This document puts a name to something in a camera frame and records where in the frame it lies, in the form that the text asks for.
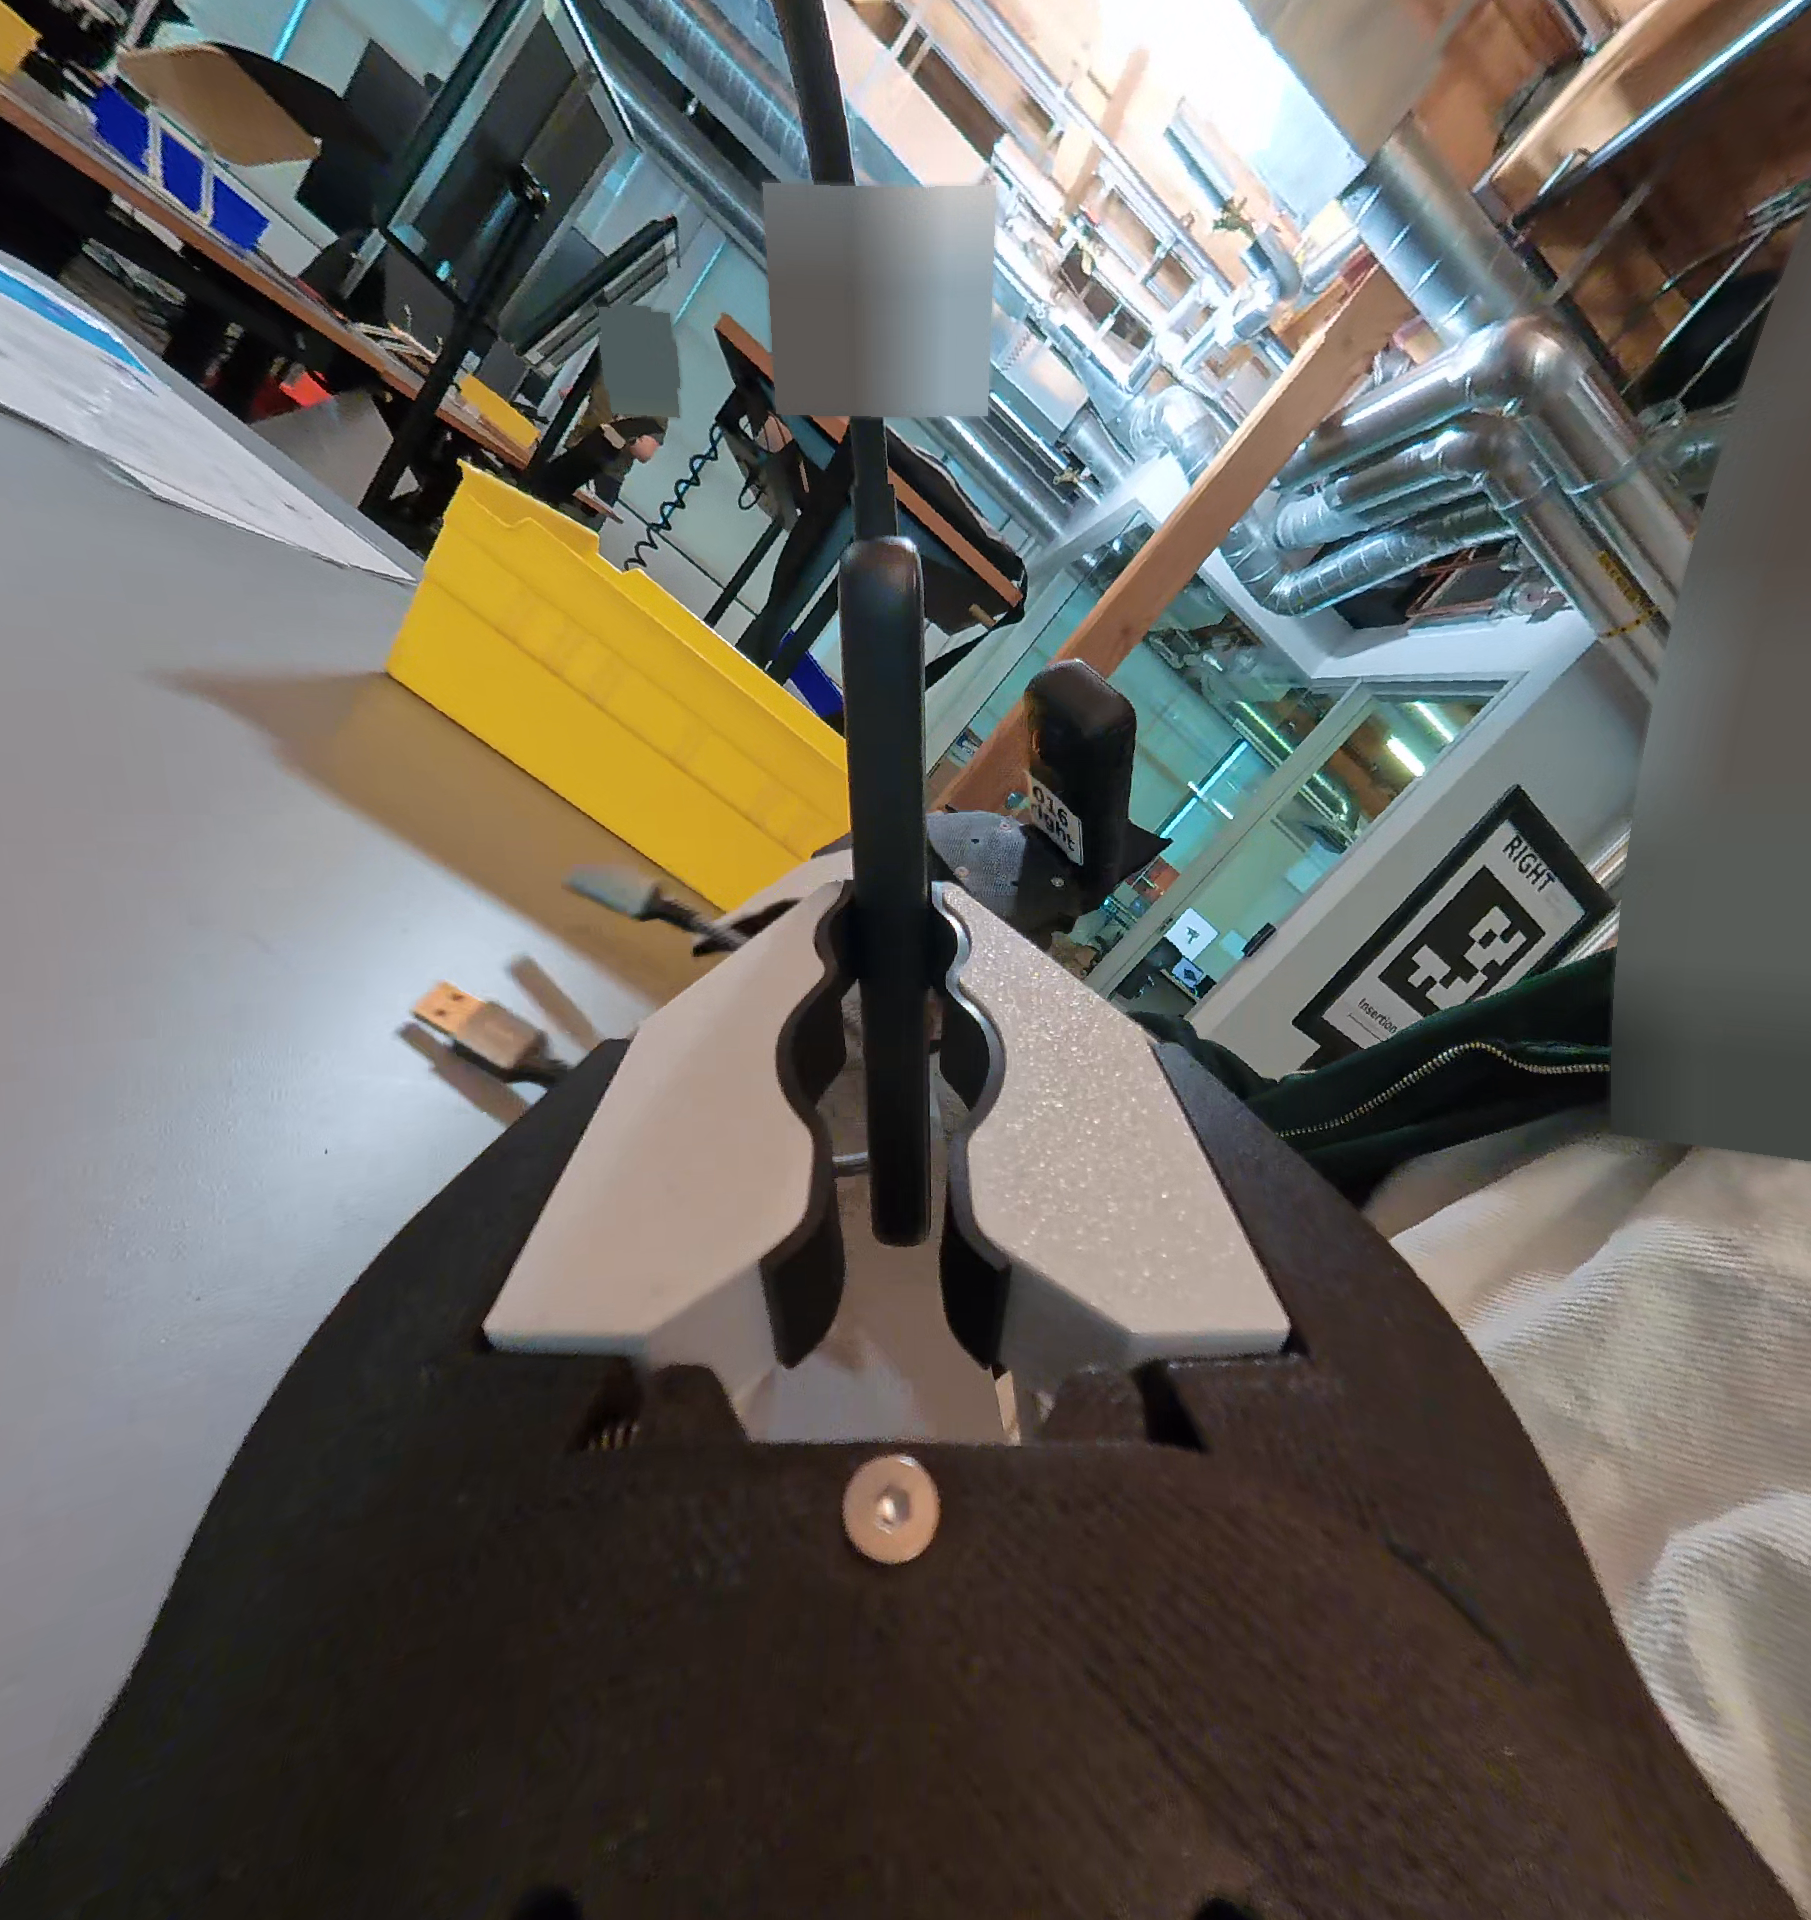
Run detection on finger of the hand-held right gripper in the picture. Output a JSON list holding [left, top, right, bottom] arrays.
[[927, 807, 1033, 945]]

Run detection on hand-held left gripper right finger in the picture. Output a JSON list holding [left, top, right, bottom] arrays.
[[927, 884, 1291, 1375]]

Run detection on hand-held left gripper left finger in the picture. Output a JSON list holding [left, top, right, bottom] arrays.
[[482, 883, 851, 1399]]

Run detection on black cable with plug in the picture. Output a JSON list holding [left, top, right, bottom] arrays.
[[769, 0, 937, 1251]]

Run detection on grey braided USB extension cable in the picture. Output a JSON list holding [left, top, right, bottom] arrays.
[[410, 867, 757, 1086]]

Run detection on wooden beam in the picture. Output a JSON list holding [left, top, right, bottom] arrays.
[[927, 262, 1423, 820]]

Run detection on dark green zip jacket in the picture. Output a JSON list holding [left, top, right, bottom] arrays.
[[1137, 953, 1615, 1207]]

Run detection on yellow plastic bin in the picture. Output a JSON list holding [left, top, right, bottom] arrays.
[[388, 462, 851, 919]]

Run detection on black framed printed tag board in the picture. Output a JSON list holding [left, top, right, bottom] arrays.
[[1291, 784, 1615, 1071]]

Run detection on silver ventilation ducts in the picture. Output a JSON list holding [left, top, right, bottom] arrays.
[[1145, 134, 1701, 621]]

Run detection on black monitor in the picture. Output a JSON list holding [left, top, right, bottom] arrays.
[[508, 217, 682, 370]]

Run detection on long wooden workbench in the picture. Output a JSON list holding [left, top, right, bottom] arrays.
[[0, 37, 548, 512]]

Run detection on white paper sheet blue stripe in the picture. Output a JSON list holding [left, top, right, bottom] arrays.
[[0, 225, 416, 585]]

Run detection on cardboard box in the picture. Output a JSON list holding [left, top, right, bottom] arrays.
[[118, 37, 322, 168]]

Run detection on black frame wooden workbench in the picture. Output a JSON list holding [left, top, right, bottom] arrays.
[[710, 313, 1029, 679]]

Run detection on black coiled cable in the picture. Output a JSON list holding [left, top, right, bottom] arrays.
[[628, 424, 737, 577]]

